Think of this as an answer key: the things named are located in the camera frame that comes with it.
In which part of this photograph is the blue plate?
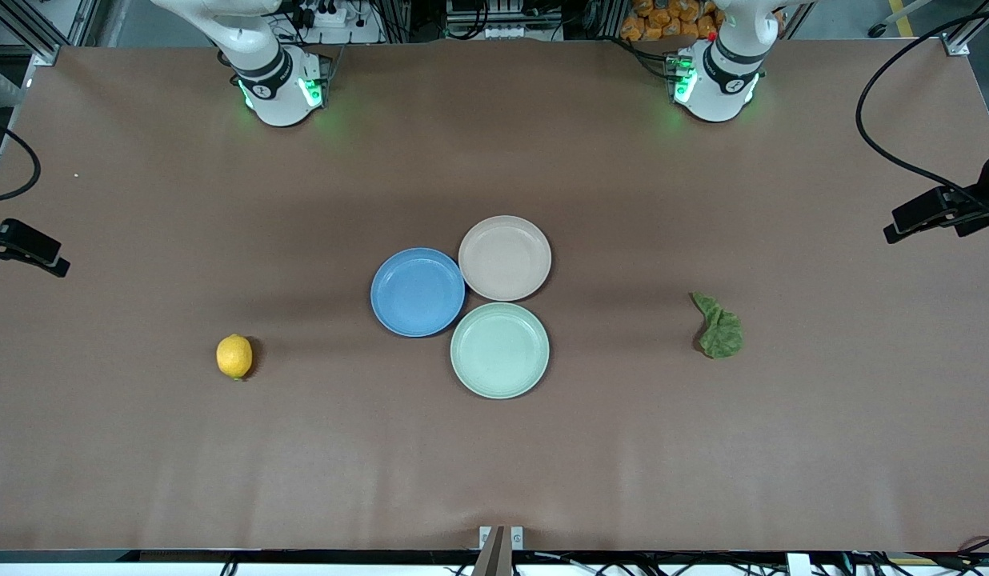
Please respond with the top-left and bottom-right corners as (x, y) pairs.
(370, 247), (466, 338)

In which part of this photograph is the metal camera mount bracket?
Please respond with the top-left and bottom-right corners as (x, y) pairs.
(472, 525), (525, 576)

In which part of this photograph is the bag of oranges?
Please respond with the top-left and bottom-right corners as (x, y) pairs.
(619, 0), (721, 42)

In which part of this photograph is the pale green plate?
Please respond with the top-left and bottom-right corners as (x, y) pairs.
(450, 302), (551, 400)

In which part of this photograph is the yellow lemon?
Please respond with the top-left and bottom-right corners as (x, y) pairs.
(216, 334), (254, 382)

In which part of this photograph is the white power strip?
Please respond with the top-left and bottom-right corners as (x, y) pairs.
(290, 0), (349, 30)

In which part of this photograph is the brown paper table cover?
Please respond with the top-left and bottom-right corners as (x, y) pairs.
(0, 38), (989, 554)

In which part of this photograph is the green lettuce leaf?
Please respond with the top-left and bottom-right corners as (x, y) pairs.
(691, 291), (745, 360)

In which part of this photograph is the aluminium frame profile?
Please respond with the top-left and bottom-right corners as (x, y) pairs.
(0, 0), (65, 66)
(941, 6), (989, 57)

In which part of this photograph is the beige plate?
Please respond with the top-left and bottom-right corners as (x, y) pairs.
(458, 214), (553, 302)

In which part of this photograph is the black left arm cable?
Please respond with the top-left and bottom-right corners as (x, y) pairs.
(855, 8), (989, 218)

